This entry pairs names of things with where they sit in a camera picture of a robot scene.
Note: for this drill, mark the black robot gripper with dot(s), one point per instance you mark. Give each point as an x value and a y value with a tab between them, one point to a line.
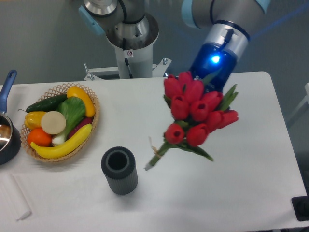
212	59

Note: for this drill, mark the red tulip bouquet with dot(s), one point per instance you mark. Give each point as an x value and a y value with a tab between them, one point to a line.
196	111

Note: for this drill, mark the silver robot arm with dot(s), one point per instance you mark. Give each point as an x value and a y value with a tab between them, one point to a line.
231	24

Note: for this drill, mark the dark grey ribbed vase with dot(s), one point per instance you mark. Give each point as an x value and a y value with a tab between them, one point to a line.
119	167

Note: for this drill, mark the white furniture piece at right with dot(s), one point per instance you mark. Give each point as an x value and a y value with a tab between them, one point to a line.
299	110

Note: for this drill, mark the purple eggplant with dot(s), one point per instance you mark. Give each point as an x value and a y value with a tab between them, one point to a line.
85	121

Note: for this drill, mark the yellow squash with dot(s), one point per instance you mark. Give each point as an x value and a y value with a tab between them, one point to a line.
78	92

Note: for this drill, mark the green bok choy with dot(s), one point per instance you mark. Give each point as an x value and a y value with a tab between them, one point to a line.
73	109

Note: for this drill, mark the green cucumber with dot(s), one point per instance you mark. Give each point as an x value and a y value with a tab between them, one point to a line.
46	105

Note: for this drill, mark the black device at table edge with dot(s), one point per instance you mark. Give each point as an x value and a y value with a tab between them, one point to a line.
301	207

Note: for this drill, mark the yellow banana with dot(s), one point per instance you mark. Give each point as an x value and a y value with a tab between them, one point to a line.
65	148

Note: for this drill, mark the yellow bell pepper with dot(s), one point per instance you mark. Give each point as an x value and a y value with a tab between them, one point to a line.
33	119

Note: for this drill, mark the orange fruit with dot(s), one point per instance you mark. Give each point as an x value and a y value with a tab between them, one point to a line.
39	137

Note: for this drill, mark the white rolled cloth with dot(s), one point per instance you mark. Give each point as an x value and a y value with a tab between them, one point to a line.
15	198

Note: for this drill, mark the white metal base frame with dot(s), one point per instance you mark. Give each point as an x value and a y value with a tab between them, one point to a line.
126	72

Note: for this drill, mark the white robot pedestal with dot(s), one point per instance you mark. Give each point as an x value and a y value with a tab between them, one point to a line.
128	28

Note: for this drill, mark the dark pot blue handle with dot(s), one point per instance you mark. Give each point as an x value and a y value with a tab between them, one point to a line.
10	140

